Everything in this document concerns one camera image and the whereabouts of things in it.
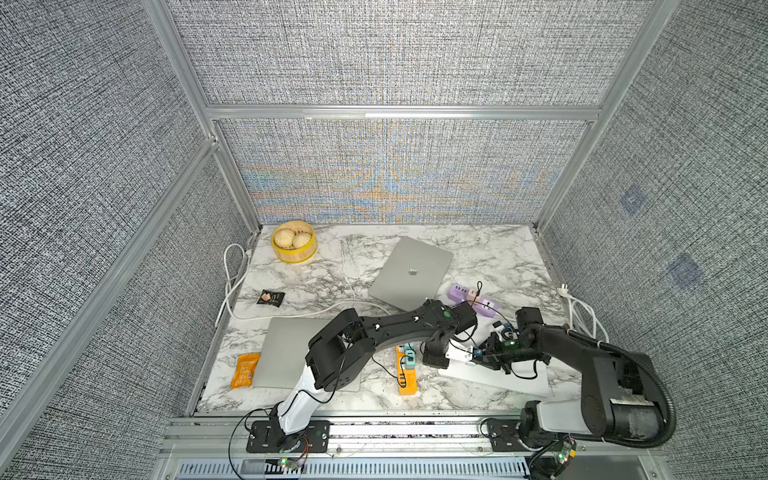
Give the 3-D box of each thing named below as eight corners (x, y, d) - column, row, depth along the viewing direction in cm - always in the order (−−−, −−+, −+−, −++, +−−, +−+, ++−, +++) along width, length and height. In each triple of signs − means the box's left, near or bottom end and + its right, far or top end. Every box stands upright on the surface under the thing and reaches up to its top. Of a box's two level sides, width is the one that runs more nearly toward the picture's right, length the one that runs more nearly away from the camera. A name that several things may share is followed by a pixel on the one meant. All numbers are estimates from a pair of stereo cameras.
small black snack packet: (260, 304, 100) (257, 300, 98) (265, 293, 103) (263, 289, 101) (279, 307, 99) (277, 303, 97) (284, 296, 102) (282, 292, 100)
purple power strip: (445, 300, 101) (448, 289, 95) (449, 288, 103) (453, 277, 98) (492, 318, 96) (498, 307, 91) (495, 305, 99) (501, 294, 94)
